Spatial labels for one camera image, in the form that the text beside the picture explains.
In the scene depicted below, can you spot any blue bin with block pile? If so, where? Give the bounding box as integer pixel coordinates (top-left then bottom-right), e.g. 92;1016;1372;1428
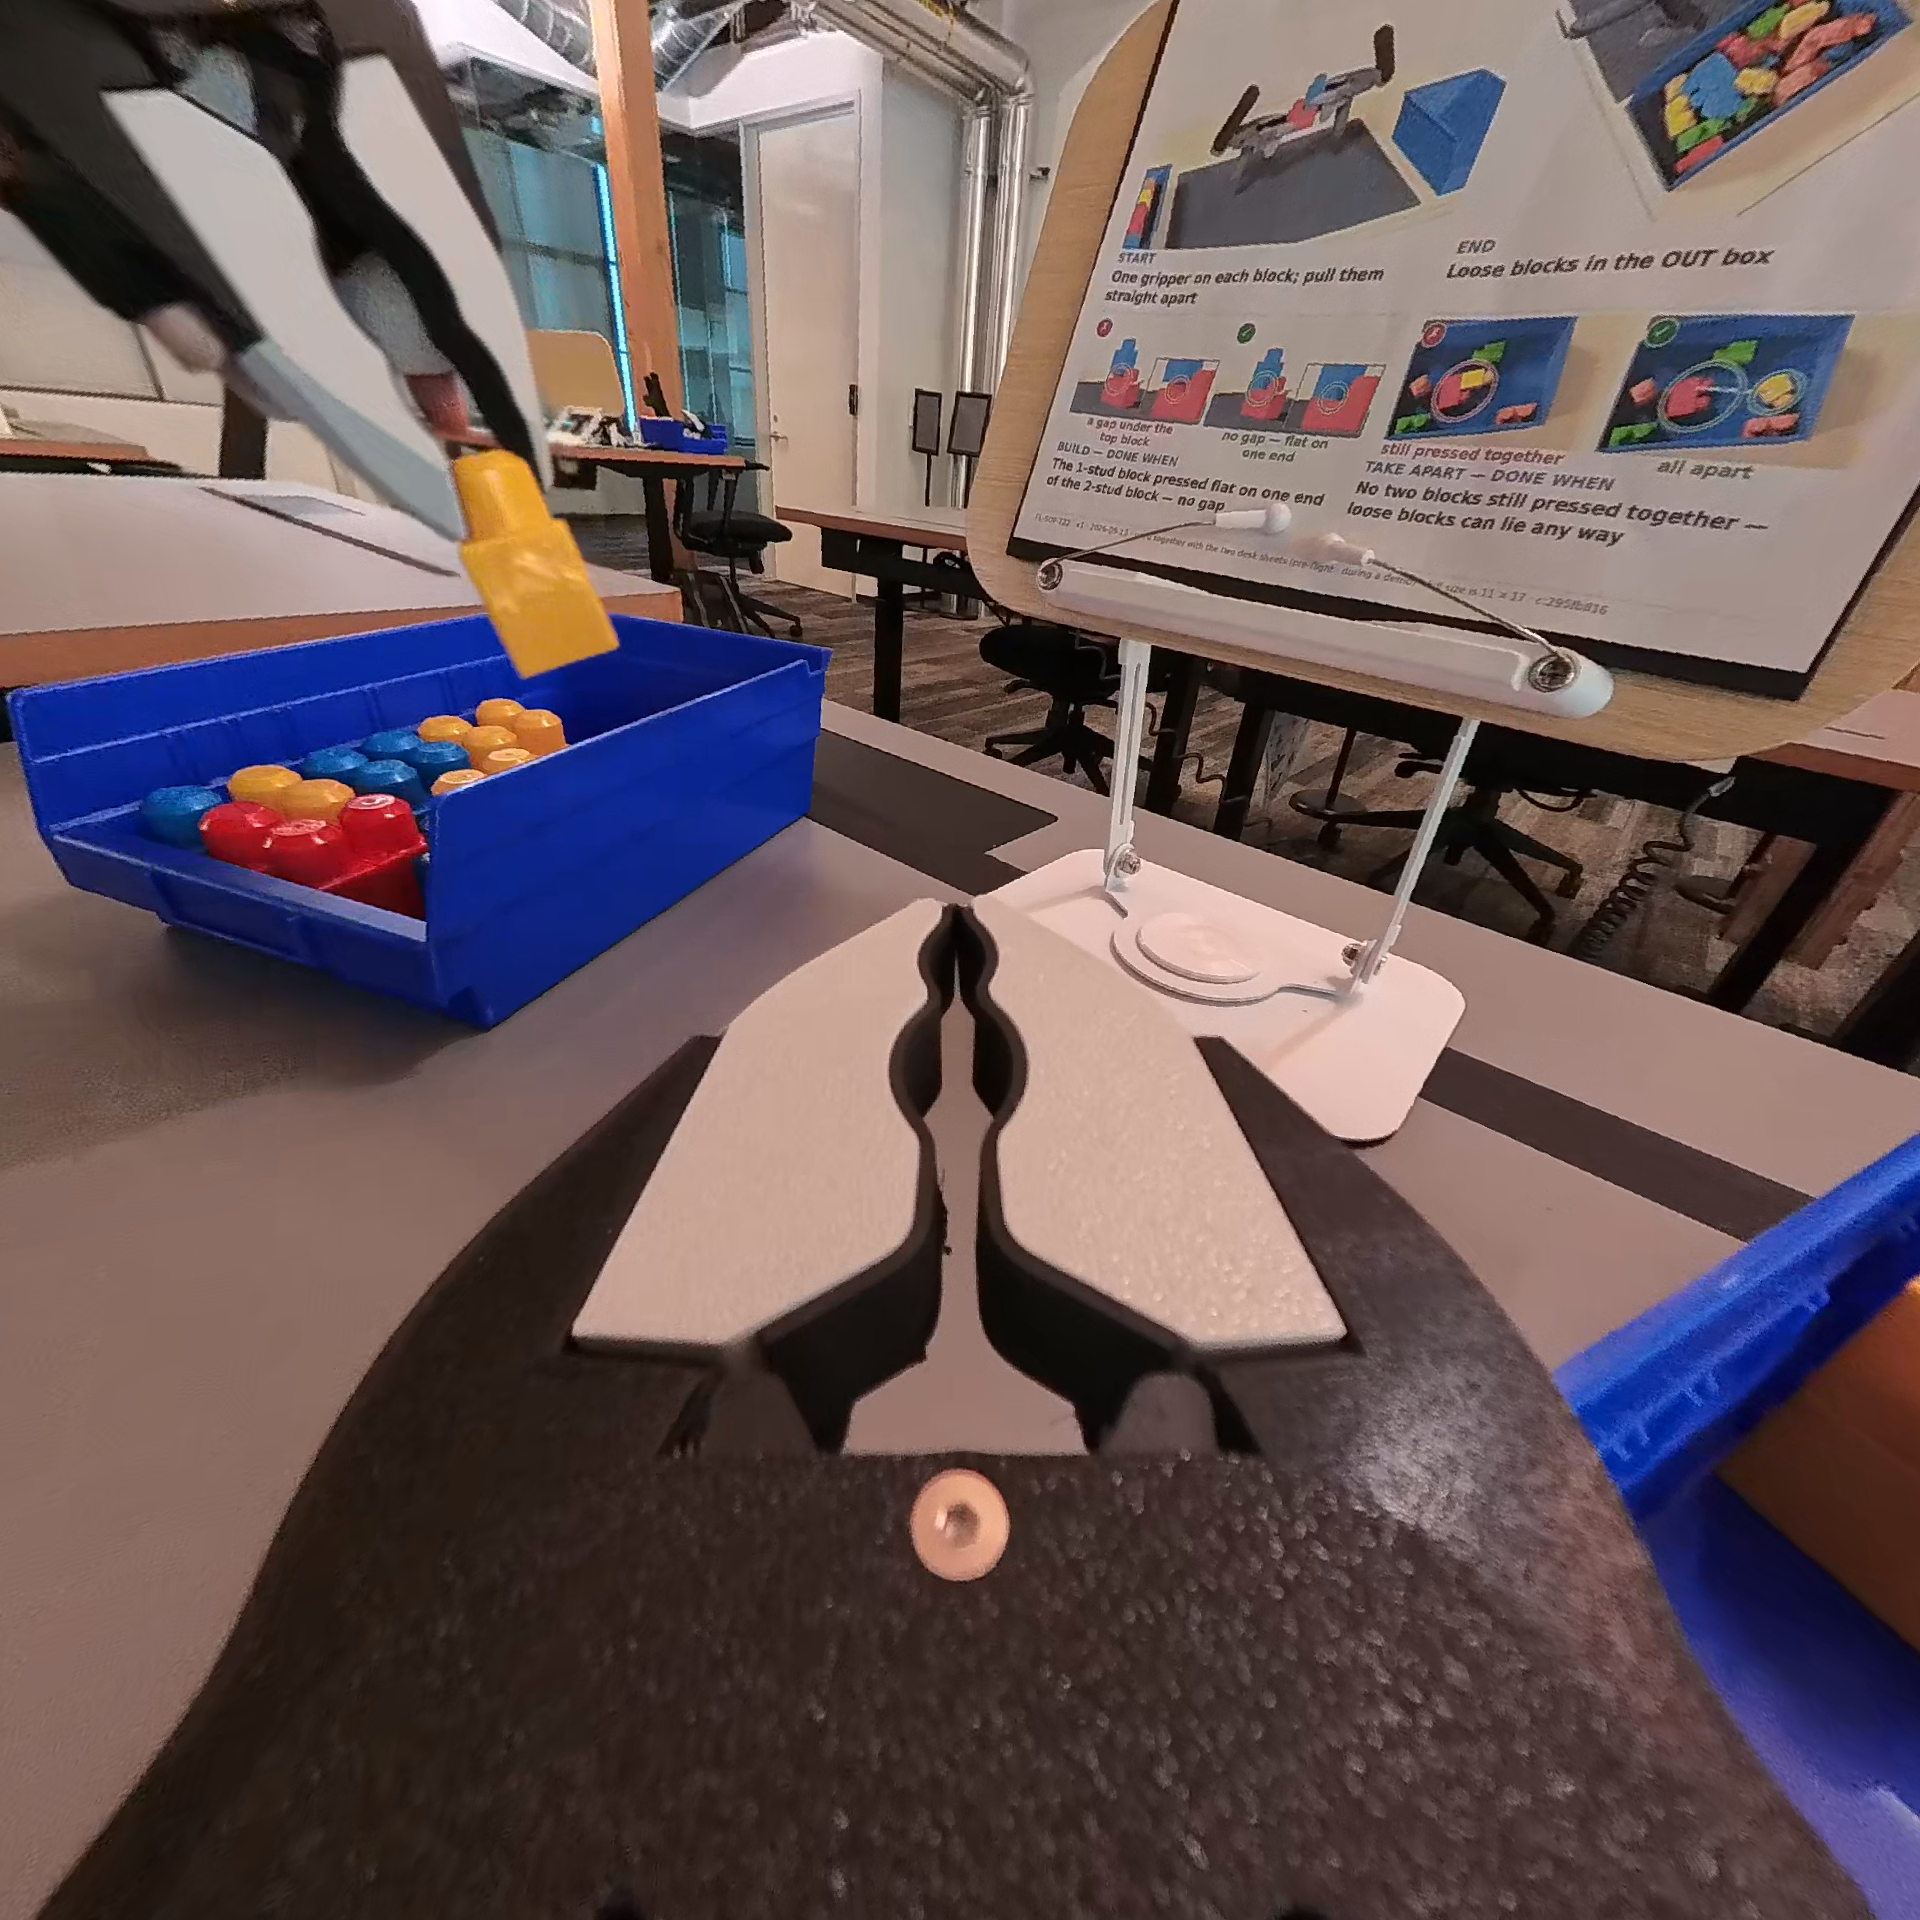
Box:
8;610;831;1029

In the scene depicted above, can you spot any white door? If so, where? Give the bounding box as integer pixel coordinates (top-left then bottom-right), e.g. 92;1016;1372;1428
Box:
758;122;862;502

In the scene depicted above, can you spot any wooden desk behind stand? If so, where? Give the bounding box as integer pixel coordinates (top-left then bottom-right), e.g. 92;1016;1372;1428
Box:
1711;705;1920;1023

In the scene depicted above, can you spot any yellow two-stud mega block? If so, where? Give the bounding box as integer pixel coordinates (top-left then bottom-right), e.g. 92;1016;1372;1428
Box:
1717;1275;1920;1593

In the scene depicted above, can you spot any silver ventilation duct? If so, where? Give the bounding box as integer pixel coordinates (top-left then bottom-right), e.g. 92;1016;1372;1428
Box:
661;0;1041;502

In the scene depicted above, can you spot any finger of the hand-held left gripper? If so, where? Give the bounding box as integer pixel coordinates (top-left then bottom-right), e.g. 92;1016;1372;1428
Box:
292;0;556;482
106;94;468;538

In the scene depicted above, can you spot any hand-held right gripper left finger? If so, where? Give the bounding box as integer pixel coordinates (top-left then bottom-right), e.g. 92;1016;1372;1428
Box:
573;901;963;1449

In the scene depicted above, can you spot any wooden post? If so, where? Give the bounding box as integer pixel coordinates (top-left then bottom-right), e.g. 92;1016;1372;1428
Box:
591;0;686;435

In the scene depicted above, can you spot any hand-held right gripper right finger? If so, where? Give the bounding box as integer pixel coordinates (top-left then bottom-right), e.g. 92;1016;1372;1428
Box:
955;899;1346;1442

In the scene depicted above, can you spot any instruction sheet on white stand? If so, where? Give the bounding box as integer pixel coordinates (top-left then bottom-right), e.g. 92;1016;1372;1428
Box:
967;0;1920;1143

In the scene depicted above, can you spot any blue bin for built steps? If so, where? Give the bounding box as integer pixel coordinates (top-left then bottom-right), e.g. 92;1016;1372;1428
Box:
1551;1140;1920;1920

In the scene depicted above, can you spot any pile of mega blocks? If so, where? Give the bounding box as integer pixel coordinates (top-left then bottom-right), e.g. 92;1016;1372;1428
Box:
144;698;573;920

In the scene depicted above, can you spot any printed instruction sheet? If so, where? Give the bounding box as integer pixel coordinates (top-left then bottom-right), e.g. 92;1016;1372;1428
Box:
1018;0;1920;679

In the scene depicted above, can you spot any wooden desk with black legs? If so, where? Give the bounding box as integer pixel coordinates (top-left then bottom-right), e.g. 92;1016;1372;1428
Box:
773;502;977;722

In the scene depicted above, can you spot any yellow one-stud mega block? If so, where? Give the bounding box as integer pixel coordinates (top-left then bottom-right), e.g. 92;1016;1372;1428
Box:
449;448;622;679

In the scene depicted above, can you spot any far wooden board stand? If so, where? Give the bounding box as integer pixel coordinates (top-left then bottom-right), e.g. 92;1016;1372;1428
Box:
526;332;624;443

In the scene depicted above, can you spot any black office chair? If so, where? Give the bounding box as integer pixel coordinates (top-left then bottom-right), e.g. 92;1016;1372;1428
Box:
1289;752;1564;933
679;448;805;639
981;620;1117;767

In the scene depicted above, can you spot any far wooden desk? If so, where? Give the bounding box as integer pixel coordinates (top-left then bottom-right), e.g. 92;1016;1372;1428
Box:
549;435;773;587

